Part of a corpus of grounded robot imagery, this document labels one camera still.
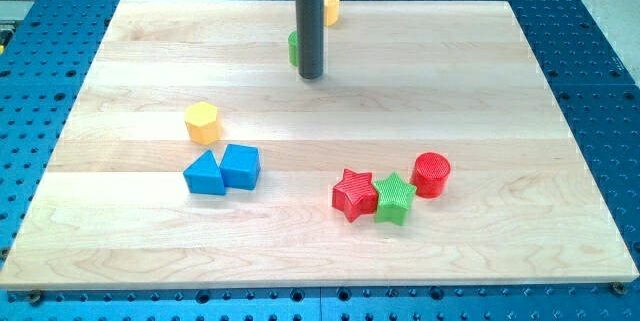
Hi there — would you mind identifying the red star block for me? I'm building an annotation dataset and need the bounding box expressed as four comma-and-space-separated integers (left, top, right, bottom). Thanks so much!
332, 169, 378, 223

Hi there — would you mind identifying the blue cube block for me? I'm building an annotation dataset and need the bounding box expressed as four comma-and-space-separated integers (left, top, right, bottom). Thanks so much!
220, 144, 261, 190

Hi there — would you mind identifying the green star block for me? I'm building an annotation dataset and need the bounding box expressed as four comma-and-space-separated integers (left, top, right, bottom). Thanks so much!
373, 172, 417, 226

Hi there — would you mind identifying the green block behind rod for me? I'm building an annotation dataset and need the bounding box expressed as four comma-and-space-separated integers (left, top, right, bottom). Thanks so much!
287, 31, 299, 67

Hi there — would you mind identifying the light wooden board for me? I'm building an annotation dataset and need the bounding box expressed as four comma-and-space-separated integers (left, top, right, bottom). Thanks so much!
1, 0, 638, 290

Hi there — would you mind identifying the red cylinder block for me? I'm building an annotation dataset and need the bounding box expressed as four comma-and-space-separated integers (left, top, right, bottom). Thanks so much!
410, 152, 451, 199

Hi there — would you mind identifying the blue triangle block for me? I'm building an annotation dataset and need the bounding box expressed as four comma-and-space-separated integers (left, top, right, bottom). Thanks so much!
183, 150, 226, 196

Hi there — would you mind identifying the yellow hexagon block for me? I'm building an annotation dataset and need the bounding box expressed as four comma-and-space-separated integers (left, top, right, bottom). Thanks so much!
184, 102, 221, 145

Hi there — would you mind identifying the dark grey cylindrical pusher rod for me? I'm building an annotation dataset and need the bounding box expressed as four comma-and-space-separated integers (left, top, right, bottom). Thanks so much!
295, 0, 324, 80

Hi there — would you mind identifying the yellow block behind rod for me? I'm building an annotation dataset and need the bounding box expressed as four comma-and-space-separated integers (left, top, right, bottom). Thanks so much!
324, 0, 340, 26

